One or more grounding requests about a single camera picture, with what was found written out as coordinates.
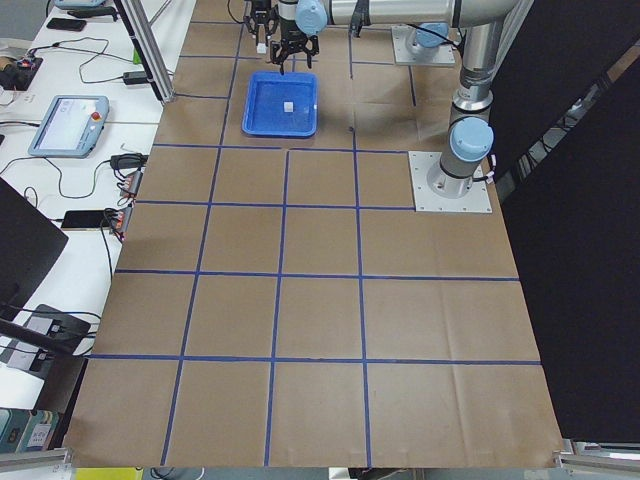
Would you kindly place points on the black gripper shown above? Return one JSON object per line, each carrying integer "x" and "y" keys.
{"x": 290, "y": 27}
{"x": 259, "y": 15}

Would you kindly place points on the blue plastic tray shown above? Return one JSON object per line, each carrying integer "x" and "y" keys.
{"x": 264, "y": 115}

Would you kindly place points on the black power adapter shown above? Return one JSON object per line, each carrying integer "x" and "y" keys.
{"x": 134, "y": 78}

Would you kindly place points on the teach pendant tablet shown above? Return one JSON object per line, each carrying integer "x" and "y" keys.
{"x": 71, "y": 127}

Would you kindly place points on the black smartphone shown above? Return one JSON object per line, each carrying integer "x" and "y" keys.
{"x": 81, "y": 220}

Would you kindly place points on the black monitor stand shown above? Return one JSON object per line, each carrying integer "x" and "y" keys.
{"x": 46, "y": 331}

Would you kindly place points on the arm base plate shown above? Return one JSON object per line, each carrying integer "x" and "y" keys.
{"x": 434, "y": 191}
{"x": 408, "y": 50}

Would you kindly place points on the aluminium frame post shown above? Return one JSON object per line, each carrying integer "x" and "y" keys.
{"x": 144, "y": 42}

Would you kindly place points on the usb hub with cables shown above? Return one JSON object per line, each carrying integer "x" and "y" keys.
{"x": 130, "y": 185}

